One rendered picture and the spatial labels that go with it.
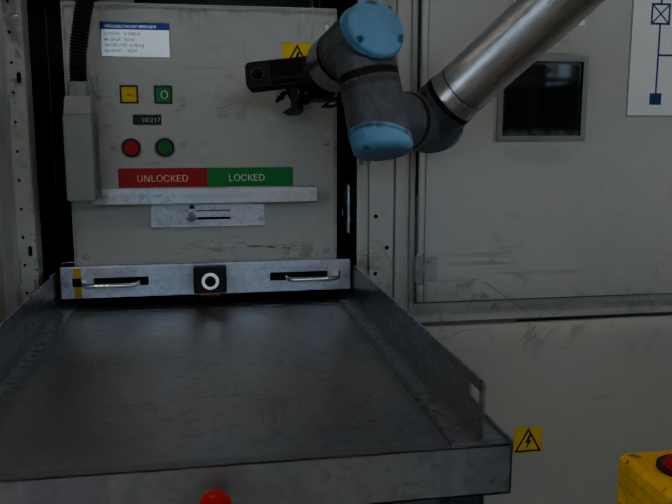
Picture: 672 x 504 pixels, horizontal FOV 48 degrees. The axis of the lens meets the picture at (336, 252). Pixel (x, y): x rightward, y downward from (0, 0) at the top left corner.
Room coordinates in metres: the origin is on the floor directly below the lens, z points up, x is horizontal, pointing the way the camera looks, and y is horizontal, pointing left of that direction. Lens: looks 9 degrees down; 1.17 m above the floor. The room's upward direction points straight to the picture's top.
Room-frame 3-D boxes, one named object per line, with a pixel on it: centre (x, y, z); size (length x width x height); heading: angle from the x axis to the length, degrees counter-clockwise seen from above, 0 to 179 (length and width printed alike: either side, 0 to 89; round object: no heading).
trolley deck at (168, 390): (1.03, 0.18, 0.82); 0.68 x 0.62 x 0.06; 10
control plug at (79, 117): (1.30, 0.43, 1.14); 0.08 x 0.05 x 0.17; 10
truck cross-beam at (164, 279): (1.42, 0.24, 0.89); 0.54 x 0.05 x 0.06; 100
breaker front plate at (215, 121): (1.41, 0.24, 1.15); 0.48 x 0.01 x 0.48; 100
